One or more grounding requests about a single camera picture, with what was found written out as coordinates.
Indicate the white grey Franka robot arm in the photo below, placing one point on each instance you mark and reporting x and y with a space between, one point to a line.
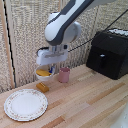
63 28

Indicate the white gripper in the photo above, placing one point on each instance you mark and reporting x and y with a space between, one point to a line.
50 57

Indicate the white bowl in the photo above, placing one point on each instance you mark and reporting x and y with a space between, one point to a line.
43 77

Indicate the white plate with patterned rim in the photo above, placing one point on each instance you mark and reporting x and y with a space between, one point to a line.
25 104

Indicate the wooden screen frame post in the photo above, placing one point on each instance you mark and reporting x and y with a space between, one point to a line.
6 43
60 5

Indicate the hot dog in bun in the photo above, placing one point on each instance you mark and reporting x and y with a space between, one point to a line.
43 72

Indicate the yellow rectangular block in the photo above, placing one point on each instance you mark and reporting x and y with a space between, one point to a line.
42 87

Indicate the black box appliance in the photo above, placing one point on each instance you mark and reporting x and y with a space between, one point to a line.
108 55

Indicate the pink cup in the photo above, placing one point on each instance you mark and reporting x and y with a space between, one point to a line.
64 75

